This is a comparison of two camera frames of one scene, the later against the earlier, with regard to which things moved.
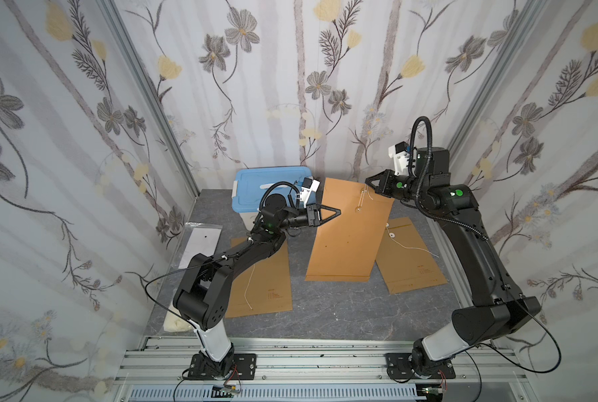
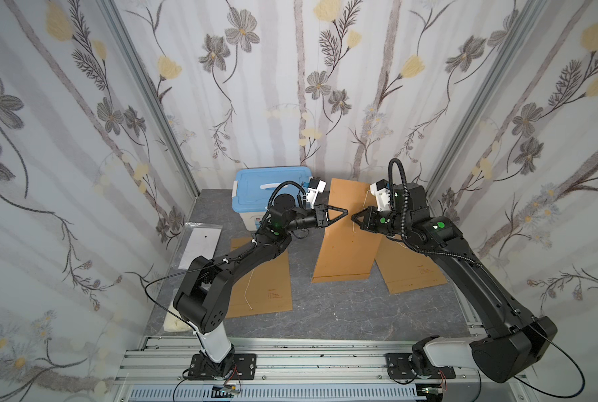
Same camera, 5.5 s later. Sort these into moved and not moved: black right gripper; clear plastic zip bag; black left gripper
Moved: black right gripper
Not moved: clear plastic zip bag; black left gripper
